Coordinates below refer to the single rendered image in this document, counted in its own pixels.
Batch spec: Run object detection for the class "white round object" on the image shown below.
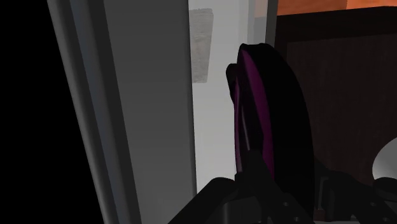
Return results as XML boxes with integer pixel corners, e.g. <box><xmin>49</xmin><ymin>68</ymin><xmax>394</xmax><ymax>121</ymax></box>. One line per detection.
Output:
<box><xmin>372</xmin><ymin>136</ymin><xmax>397</xmax><ymax>181</ymax></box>

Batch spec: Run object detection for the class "dark brown wooden cabinet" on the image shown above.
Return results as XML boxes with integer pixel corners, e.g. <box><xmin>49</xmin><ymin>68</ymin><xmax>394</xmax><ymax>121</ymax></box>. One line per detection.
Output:
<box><xmin>274</xmin><ymin>5</ymin><xmax>397</xmax><ymax>187</ymax></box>

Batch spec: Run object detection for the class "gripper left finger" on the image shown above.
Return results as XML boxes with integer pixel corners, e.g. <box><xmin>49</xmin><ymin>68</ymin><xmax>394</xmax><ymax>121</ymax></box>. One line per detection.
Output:
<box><xmin>168</xmin><ymin>148</ymin><xmax>281</xmax><ymax>224</ymax></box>

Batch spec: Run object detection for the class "black and purple curved object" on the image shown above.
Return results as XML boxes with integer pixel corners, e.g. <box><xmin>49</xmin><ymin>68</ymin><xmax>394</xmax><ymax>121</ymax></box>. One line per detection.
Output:
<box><xmin>225</xmin><ymin>43</ymin><xmax>316</xmax><ymax>199</ymax></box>

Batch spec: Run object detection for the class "grey wall picture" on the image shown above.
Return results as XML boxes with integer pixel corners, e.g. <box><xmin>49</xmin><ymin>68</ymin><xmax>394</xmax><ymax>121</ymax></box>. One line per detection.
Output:
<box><xmin>188</xmin><ymin>8</ymin><xmax>214</xmax><ymax>84</ymax></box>

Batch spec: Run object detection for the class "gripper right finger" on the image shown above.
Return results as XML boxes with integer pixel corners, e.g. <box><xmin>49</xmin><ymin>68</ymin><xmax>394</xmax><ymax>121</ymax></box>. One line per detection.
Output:
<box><xmin>313</xmin><ymin>158</ymin><xmax>397</xmax><ymax>224</ymax></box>

